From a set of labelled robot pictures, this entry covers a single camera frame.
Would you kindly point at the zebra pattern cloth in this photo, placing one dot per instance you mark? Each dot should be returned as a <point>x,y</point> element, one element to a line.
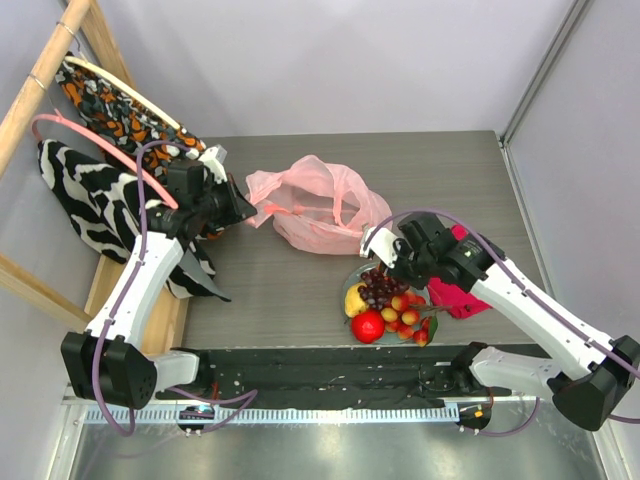
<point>102,204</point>

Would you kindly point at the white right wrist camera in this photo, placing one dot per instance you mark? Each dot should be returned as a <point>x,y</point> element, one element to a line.
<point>379,244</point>

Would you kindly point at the red folded cloth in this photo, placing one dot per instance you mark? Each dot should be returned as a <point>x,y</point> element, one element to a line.
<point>457,303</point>

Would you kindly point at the light green plate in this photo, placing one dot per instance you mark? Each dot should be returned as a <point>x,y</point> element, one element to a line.
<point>355,278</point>

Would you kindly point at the orange camouflage pattern cloth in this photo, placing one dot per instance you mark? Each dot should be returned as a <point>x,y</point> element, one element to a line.
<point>113,110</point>

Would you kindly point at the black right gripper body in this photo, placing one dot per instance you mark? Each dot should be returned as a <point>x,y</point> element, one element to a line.
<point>401,265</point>

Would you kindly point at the aluminium frame rail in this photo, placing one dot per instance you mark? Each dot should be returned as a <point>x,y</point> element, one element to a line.
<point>194,415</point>

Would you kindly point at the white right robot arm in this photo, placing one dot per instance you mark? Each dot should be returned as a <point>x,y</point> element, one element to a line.
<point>586,372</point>

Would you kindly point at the fake red apple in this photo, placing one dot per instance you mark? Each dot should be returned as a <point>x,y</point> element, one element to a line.
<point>368,327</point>

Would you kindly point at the fake purple grape bunch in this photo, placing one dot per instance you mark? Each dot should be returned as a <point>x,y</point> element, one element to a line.
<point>377,289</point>

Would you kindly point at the pink plastic bag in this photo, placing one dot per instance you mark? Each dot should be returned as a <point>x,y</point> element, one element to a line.
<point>317,207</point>

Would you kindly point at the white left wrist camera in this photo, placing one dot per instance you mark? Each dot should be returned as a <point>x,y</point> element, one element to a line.
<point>213,159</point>

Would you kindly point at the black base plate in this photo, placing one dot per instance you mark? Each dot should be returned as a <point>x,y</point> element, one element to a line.
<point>328,378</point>

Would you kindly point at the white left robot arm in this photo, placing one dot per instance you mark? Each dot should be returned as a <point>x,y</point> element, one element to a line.
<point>105,362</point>

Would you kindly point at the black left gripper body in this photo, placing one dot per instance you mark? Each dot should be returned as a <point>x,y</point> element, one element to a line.
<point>220,207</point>

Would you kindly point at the fake yellow pear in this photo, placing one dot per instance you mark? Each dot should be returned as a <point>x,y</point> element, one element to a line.
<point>354,304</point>

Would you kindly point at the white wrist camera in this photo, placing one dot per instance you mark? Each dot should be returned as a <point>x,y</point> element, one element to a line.
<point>213,159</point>
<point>379,244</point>

